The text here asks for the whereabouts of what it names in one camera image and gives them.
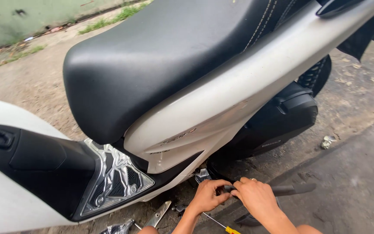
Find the chrome footboard plate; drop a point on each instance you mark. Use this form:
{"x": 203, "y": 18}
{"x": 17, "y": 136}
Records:
{"x": 118, "y": 177}

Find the black rear mudguard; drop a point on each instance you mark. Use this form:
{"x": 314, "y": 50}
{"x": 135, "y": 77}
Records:
{"x": 362, "y": 35}

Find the silver metal bracket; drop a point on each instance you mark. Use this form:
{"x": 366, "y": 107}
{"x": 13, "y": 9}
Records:
{"x": 157, "y": 214}

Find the person's left hand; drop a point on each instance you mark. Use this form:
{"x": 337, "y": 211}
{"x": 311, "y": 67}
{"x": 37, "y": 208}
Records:
{"x": 206, "y": 196}

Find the black scooter seat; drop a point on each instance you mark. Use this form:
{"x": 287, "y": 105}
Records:
{"x": 148, "y": 65}

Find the black grab rail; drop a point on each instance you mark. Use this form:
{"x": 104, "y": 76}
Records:
{"x": 336, "y": 8}

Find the person's left knee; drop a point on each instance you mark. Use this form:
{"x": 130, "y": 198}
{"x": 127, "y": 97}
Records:
{"x": 148, "y": 230}

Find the black engine cover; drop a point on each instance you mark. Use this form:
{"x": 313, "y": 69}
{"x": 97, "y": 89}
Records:
{"x": 278, "y": 123}

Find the grass strip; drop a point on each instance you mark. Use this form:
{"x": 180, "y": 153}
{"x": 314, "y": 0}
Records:
{"x": 115, "y": 18}

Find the crumpled white litter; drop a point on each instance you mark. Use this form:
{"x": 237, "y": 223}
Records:
{"x": 327, "y": 142}

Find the white motor scooter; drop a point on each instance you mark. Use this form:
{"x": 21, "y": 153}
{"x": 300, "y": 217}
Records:
{"x": 206, "y": 107}

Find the chrome scooter footpeg mount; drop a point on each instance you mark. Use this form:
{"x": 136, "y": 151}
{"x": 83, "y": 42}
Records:
{"x": 202, "y": 175}

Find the person's right hand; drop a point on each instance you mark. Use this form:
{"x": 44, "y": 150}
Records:
{"x": 255, "y": 198}

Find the black rear tyre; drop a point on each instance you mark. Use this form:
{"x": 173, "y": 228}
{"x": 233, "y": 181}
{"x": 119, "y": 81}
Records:
{"x": 317, "y": 74}

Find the crumpled clear plastic bag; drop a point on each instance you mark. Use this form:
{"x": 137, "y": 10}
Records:
{"x": 118, "y": 228}

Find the black plastic piece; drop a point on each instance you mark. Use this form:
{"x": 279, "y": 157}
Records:
{"x": 247, "y": 220}

